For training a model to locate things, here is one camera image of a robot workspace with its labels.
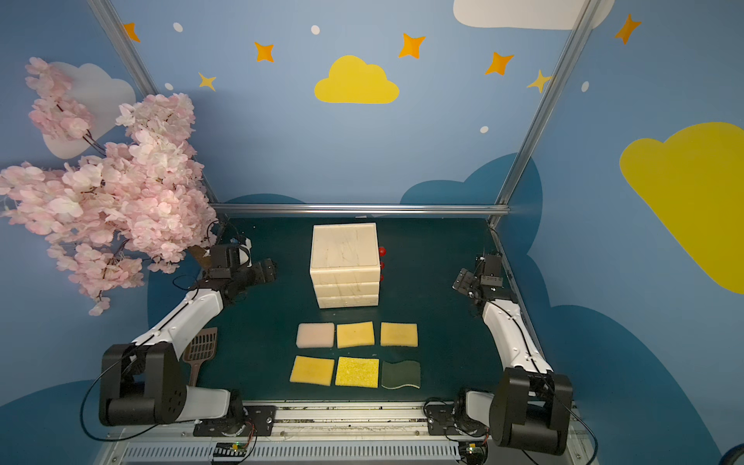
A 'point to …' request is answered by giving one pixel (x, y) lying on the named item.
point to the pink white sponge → (312, 335)
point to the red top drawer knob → (382, 251)
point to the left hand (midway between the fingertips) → (262, 264)
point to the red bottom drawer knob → (382, 278)
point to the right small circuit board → (471, 449)
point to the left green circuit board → (230, 449)
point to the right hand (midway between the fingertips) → (481, 281)
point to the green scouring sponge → (395, 375)
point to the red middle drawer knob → (382, 265)
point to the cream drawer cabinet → (345, 265)
